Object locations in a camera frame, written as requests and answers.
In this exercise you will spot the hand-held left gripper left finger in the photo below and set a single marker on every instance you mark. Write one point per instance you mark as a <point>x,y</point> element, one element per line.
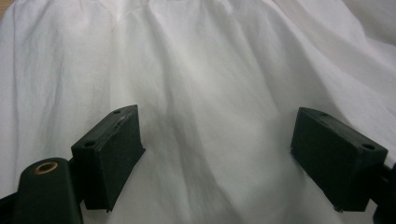
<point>112,155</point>

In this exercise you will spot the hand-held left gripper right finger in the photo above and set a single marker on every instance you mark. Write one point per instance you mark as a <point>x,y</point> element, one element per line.
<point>336,165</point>

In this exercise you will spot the white tiered skirt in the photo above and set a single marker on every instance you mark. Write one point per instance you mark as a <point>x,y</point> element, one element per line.
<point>218,77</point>

